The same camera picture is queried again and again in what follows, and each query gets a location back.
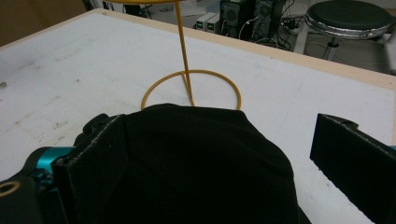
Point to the black cloth cap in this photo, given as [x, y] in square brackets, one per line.
[199, 168]

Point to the black round stool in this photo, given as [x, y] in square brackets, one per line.
[348, 18]

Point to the black computer tower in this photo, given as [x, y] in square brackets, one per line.
[236, 17]

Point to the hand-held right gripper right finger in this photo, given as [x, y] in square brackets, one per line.
[351, 161]

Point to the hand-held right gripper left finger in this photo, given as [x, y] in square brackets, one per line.
[90, 168]

